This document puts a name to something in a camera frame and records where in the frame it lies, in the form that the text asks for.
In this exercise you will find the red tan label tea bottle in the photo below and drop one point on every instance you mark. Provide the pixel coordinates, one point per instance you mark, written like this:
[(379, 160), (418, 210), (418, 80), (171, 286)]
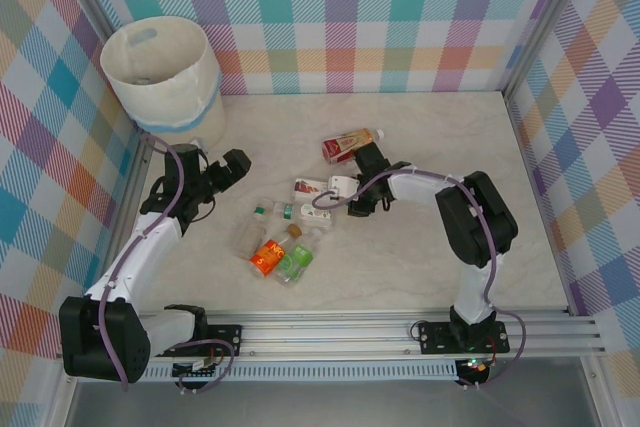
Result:
[(340, 147)]

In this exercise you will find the clear bottle green white cap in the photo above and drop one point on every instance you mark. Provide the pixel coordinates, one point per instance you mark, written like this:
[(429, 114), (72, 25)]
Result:
[(250, 234)]

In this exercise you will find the white bottle maroon label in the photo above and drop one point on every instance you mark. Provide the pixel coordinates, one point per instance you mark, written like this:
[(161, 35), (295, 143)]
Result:
[(307, 187)]

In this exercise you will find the white bottle green print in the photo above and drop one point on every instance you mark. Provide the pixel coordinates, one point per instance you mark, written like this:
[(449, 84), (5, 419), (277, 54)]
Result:
[(312, 213)]

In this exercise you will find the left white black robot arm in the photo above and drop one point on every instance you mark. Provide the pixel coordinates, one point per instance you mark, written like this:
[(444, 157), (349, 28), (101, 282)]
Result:
[(135, 257)]

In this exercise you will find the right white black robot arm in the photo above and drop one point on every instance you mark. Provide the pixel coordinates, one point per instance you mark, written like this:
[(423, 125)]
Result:
[(472, 292)]

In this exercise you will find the cream round waste bin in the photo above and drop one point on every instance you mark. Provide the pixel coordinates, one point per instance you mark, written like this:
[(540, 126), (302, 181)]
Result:
[(210, 129)]

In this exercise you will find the white trash bin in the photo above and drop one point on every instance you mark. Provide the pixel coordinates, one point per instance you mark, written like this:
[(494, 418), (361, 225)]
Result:
[(150, 57)]

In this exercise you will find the orange NFC juice bottle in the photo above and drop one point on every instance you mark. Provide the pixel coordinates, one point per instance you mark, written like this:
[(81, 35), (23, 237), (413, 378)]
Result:
[(267, 254)]

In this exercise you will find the clear bottle bright green label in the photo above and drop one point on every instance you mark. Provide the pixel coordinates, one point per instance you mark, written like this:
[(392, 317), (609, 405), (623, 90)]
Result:
[(297, 259)]

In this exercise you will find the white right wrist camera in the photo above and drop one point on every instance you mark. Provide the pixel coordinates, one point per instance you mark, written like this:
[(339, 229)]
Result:
[(342, 186)]

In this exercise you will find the aluminium side rail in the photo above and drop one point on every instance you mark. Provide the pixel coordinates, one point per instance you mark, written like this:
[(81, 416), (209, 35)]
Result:
[(131, 172)]

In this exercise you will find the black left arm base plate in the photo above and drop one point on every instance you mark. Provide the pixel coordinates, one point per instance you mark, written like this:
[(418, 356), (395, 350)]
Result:
[(235, 332)]

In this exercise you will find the aluminium mounting rail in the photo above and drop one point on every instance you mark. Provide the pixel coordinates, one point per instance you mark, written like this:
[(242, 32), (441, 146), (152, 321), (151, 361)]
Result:
[(325, 337)]

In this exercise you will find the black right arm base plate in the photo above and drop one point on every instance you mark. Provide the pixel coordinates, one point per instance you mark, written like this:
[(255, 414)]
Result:
[(430, 342)]

